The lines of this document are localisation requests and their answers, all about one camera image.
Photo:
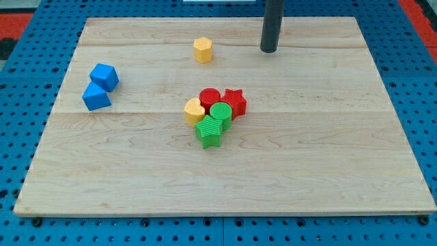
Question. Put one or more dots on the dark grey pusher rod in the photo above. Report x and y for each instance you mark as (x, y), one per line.
(273, 15)

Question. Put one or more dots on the yellow hexagon block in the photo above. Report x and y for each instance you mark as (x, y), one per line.
(202, 50)

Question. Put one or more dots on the red star block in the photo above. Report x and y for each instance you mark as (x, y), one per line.
(237, 102)

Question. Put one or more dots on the red cylinder block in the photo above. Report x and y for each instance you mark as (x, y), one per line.
(208, 97)

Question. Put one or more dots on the green cylinder block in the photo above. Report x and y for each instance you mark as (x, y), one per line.
(222, 111)

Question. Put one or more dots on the yellow heart block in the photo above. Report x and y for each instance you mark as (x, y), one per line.
(193, 111)

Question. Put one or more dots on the green star block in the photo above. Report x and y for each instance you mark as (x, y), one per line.
(209, 131)

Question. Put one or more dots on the wooden board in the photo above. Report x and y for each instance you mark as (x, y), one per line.
(320, 136)

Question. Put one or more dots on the blue cube block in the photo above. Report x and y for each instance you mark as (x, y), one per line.
(104, 76)

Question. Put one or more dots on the blue triangle block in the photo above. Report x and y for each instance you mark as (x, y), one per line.
(95, 97)

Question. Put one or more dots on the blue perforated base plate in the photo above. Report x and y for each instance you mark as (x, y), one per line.
(34, 71)

